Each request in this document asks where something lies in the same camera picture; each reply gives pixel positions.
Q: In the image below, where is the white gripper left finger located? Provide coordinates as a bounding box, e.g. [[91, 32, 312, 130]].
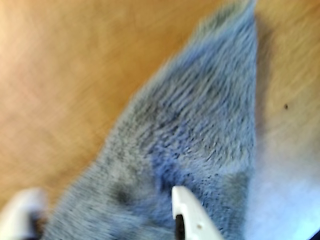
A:
[[0, 187, 49, 240]]

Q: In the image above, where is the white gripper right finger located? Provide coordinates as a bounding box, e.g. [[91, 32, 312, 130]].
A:
[[170, 185, 224, 240]]

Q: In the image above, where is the grey terry cloth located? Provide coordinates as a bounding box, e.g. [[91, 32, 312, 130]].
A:
[[41, 0, 259, 240]]

